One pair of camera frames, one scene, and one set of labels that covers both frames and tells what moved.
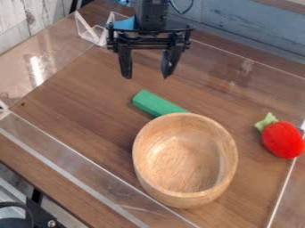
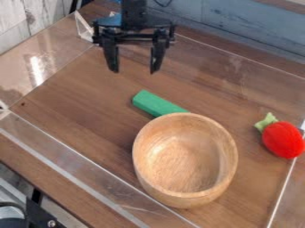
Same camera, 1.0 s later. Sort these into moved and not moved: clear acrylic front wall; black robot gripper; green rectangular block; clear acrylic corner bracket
Moved: black robot gripper
Not moved: green rectangular block; clear acrylic front wall; clear acrylic corner bracket
